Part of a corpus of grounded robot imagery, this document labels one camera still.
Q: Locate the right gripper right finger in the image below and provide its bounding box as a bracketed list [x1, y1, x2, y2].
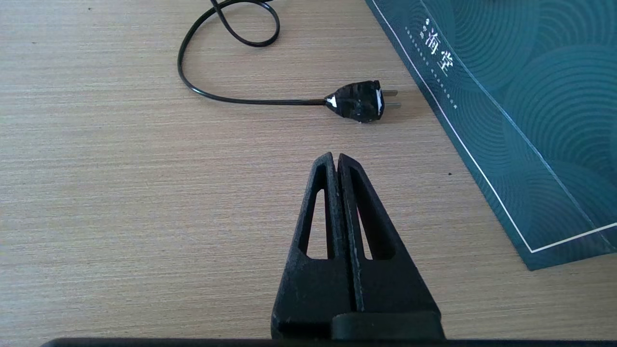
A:
[337, 153, 445, 339]

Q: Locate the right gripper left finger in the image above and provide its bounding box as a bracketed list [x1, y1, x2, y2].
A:
[271, 152, 356, 339]

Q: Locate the dark teal gift bag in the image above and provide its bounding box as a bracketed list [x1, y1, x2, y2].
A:
[366, 0, 617, 271]

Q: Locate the black power cord with plug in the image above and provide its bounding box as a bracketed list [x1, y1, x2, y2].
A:
[177, 0, 402, 123]

